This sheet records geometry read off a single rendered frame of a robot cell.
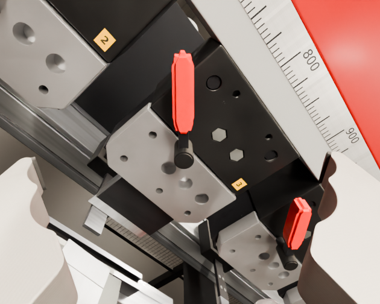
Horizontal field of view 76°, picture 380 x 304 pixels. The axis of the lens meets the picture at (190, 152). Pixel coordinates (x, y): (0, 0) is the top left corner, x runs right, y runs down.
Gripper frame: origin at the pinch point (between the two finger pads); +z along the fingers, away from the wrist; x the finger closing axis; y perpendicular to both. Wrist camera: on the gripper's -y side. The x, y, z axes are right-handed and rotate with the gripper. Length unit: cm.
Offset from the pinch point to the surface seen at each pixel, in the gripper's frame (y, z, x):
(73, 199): 109, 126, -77
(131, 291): 36.3, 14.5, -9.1
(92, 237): 128, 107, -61
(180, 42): 2, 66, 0
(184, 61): -2.7, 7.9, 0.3
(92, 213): 25.3, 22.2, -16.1
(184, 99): 0.1, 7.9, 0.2
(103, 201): 16.3, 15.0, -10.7
